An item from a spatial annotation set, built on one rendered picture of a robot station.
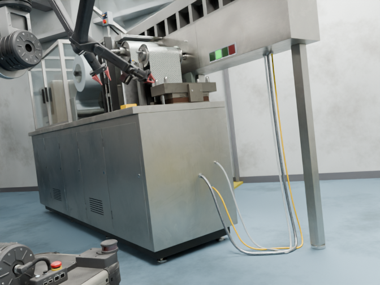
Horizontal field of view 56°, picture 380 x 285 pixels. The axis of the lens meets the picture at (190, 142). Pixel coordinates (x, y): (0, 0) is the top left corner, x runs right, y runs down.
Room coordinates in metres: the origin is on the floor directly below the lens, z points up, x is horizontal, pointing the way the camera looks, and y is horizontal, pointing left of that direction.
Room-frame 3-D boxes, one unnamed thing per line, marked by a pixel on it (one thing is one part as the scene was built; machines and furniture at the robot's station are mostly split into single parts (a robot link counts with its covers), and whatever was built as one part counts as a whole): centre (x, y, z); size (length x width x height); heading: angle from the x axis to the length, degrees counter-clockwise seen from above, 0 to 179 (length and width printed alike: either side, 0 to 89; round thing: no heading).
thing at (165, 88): (2.27, 0.00, 1.00); 0.40 x 0.16 x 0.06; 126
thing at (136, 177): (3.11, 0.75, 0.43); 2.52 x 0.64 x 0.86; 36
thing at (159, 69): (2.34, 0.10, 1.11); 0.23 x 0.01 x 0.18; 126
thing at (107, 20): (2.78, 0.53, 1.66); 0.07 x 0.07 x 0.10; 53
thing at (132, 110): (3.10, 0.76, 0.88); 2.52 x 0.66 x 0.04; 36
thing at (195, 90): (2.20, -0.07, 0.96); 0.10 x 0.03 x 0.11; 126
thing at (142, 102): (2.32, 0.29, 1.05); 0.06 x 0.05 x 0.31; 126
